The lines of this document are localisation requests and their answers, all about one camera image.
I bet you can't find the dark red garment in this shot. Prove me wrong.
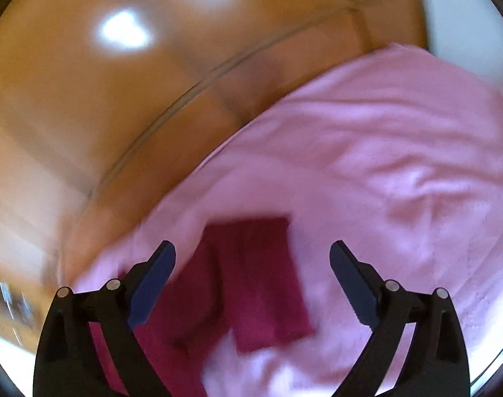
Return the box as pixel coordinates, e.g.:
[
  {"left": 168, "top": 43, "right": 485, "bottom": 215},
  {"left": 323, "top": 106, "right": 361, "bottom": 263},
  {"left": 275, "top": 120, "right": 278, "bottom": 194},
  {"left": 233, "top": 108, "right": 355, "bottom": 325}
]
[{"left": 87, "top": 214, "right": 317, "bottom": 397}]

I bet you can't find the pink bed cover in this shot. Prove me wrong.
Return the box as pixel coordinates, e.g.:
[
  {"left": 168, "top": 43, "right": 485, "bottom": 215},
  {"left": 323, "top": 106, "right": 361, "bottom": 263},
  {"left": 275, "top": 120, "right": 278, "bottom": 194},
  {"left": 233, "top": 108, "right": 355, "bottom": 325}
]
[{"left": 75, "top": 45, "right": 503, "bottom": 396}]

